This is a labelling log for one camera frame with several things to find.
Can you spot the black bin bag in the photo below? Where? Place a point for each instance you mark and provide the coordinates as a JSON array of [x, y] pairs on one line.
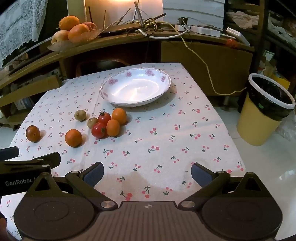
[[266, 99]]

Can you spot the small orange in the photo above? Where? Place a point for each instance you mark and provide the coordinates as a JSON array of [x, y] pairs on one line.
[[113, 128], [119, 115], [73, 138]]

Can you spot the red apple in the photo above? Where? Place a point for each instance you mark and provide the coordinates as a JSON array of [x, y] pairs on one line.
[[92, 26]]

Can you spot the dark red tomato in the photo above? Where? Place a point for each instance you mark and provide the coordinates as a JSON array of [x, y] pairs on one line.
[[32, 133]]

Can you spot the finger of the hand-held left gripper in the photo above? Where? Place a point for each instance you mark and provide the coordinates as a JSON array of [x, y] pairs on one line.
[[49, 158], [9, 153]]

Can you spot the wooden desk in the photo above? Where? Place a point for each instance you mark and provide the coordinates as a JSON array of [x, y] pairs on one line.
[[208, 69]]

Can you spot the white lace cloth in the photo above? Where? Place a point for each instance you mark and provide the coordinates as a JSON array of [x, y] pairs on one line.
[[18, 23]]

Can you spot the white adapter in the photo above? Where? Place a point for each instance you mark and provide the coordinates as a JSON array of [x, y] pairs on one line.
[[181, 27]]

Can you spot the cherry print tablecloth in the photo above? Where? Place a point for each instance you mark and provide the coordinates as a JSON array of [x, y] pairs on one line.
[[161, 129]]

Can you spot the white rimmed black bucket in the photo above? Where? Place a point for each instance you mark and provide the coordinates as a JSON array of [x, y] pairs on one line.
[[252, 122]]

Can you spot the black tablet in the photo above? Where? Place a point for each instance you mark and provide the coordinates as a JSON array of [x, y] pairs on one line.
[[120, 29]]

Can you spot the metal rod stand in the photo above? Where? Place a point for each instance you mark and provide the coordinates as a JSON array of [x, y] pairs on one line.
[[138, 14]]

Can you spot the cluttered shelf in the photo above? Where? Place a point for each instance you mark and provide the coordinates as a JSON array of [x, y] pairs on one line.
[[277, 27]]

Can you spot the brown stick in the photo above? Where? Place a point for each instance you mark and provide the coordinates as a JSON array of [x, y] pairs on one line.
[[90, 14], [104, 18]]

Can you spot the white power strip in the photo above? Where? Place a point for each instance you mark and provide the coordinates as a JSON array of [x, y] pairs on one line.
[[204, 31]]

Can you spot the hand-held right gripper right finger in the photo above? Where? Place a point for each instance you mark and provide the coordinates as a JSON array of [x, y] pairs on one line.
[[201, 174]]

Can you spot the white floral plate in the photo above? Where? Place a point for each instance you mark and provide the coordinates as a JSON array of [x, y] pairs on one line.
[[136, 90]]

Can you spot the white plug box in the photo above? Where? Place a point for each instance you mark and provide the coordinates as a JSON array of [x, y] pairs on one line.
[[238, 36]]

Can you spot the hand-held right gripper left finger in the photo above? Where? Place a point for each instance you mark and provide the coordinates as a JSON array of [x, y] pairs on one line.
[[94, 173]]

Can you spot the glass fruit bowl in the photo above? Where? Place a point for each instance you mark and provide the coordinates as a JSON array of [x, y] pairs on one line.
[[87, 35]]

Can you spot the small red object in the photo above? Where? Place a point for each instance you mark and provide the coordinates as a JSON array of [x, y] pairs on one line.
[[231, 43]]

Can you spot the large orange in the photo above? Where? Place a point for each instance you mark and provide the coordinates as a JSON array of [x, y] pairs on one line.
[[69, 22], [78, 31]]

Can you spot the kiwi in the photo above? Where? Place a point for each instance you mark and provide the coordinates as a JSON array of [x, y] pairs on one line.
[[92, 122], [80, 115]]

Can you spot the yellow apple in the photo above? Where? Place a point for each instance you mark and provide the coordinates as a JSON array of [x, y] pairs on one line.
[[59, 37]]

